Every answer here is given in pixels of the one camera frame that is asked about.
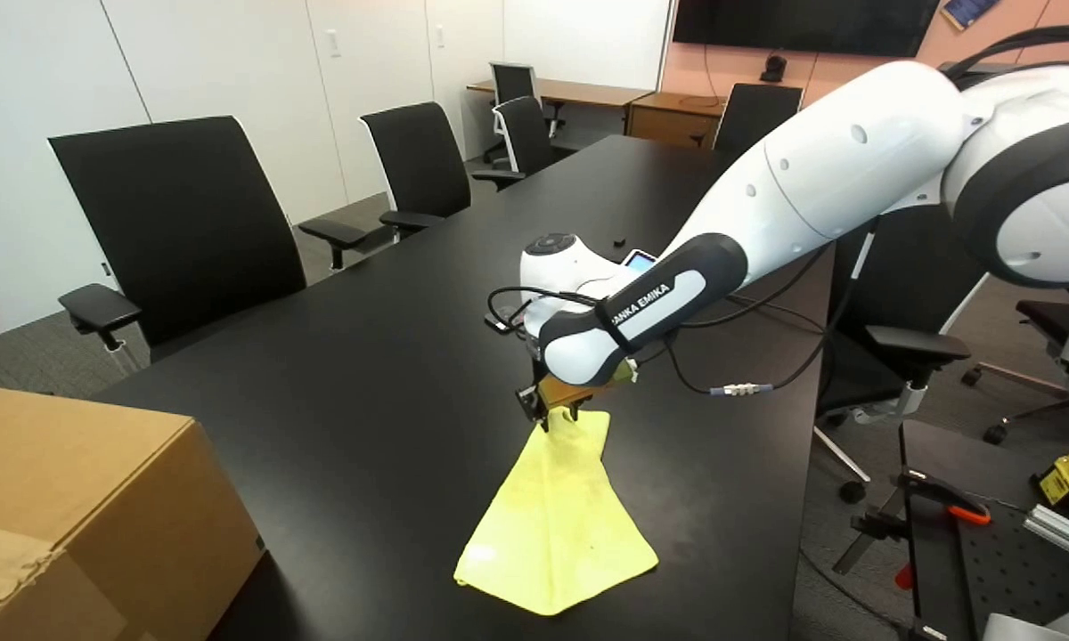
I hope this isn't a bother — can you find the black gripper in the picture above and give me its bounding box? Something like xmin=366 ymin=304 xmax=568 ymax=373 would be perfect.
xmin=521 ymin=372 xmax=600 ymax=433

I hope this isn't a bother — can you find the yellow towel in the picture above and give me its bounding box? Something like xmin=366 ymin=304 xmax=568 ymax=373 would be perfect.
xmin=448 ymin=405 xmax=664 ymax=624

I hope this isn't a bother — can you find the wooden credenza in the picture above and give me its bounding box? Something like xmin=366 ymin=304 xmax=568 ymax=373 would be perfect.
xmin=620 ymin=88 xmax=730 ymax=153

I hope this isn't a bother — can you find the wooden side desk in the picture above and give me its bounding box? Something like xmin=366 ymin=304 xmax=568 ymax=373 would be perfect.
xmin=464 ymin=75 xmax=655 ymax=118

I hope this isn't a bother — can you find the black tripod stand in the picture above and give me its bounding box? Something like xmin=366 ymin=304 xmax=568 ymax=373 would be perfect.
xmin=831 ymin=419 xmax=978 ymax=641

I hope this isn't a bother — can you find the large black office chair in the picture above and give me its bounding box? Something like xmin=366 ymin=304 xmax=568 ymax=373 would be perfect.
xmin=45 ymin=114 xmax=315 ymax=361

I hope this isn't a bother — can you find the black perforated board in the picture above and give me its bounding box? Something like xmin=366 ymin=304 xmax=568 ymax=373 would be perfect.
xmin=793 ymin=416 xmax=1069 ymax=641

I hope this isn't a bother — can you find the brown cardboard box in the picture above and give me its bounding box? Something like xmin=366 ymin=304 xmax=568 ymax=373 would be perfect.
xmin=0 ymin=381 xmax=267 ymax=641

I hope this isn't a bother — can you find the aluminium profile bar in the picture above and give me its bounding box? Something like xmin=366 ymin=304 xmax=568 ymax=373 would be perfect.
xmin=1024 ymin=501 xmax=1069 ymax=570

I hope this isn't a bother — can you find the white rounded device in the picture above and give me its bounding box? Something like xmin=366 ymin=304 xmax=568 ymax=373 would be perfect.
xmin=978 ymin=566 xmax=1069 ymax=641

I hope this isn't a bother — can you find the black robot cable with plug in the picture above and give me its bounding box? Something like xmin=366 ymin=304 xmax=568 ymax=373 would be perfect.
xmin=481 ymin=235 xmax=850 ymax=404

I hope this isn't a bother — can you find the black conference camera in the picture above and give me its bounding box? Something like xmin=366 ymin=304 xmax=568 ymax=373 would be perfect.
xmin=756 ymin=49 xmax=793 ymax=88

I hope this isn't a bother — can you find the orange-handled clamp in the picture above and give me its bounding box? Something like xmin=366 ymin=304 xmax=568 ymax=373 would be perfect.
xmin=891 ymin=465 xmax=996 ymax=533

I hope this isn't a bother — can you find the black wall television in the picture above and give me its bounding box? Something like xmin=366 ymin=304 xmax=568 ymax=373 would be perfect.
xmin=670 ymin=0 xmax=945 ymax=62

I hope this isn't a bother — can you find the black chair with white post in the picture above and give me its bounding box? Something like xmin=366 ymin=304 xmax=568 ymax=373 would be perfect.
xmin=957 ymin=281 xmax=1069 ymax=450

